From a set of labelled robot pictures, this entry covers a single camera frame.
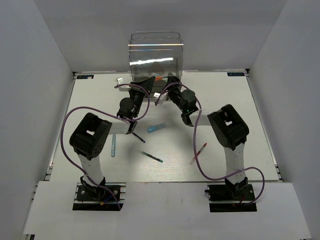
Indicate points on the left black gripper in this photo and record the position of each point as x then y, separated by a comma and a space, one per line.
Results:
147, 83

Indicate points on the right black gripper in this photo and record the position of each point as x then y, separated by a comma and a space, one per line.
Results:
171, 89

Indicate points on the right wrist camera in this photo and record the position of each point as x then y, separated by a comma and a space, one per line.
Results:
159, 98

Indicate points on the blue highlighter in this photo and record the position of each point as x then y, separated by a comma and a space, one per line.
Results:
156, 127

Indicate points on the purple pen refill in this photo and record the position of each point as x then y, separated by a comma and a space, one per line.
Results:
138, 137

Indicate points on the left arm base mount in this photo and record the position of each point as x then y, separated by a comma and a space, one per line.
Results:
93, 198

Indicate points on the light blue pen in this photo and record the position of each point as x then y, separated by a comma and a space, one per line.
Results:
113, 146

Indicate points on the red pen refill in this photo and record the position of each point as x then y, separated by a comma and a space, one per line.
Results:
197, 154

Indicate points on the green pen refill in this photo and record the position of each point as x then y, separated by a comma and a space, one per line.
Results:
151, 156

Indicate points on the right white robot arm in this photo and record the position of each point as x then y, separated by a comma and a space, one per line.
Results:
229, 128

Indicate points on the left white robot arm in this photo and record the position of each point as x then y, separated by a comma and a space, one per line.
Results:
89, 137

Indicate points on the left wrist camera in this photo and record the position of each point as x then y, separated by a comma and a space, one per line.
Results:
122, 84

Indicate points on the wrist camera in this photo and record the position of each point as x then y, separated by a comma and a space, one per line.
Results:
122, 84
159, 98

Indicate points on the clear plastic drawer organizer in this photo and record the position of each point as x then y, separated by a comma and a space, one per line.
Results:
155, 53

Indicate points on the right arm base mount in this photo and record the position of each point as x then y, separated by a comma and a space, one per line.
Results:
229, 198

